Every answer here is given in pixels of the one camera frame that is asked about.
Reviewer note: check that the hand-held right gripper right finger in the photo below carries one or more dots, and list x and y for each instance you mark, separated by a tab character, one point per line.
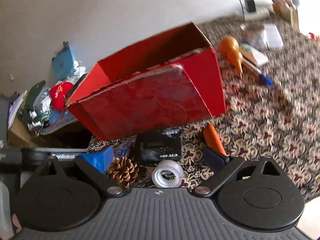
213	158

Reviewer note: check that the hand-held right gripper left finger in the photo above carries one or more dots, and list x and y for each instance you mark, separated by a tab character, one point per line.
96	158

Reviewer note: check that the black rectangular device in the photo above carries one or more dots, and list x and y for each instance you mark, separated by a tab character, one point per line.
157	147

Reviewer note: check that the red cardboard box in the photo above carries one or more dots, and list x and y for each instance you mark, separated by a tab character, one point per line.
150	100

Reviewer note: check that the clear plastic bag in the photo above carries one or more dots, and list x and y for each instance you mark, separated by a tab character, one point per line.
250	40

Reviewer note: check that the blue patterned packet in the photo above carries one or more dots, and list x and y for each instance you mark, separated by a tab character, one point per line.
123	150

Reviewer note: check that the brown pine cone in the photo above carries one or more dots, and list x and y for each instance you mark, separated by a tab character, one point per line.
123	171

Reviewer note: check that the small clear tape roll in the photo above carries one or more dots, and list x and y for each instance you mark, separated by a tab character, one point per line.
156	177

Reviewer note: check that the blue-capped pen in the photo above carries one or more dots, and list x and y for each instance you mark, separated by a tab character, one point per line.
265	78

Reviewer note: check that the blue bag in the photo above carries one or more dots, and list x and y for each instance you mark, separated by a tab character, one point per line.
62	63

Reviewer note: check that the white tube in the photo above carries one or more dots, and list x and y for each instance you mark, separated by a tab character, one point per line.
255	56

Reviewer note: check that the orange gourd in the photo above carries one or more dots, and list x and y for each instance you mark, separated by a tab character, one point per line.
228	46

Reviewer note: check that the white card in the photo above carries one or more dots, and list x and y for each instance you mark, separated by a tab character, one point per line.
273	36

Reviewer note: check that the white power strip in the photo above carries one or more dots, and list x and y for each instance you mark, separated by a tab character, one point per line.
257	15

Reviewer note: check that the black charger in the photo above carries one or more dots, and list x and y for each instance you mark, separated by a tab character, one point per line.
249	5

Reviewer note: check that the red toy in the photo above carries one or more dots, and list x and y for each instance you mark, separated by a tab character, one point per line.
314	36

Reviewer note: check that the wooden box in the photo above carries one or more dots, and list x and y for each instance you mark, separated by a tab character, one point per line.
293	17

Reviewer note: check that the white paper cup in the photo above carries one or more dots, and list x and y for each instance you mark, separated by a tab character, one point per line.
293	1

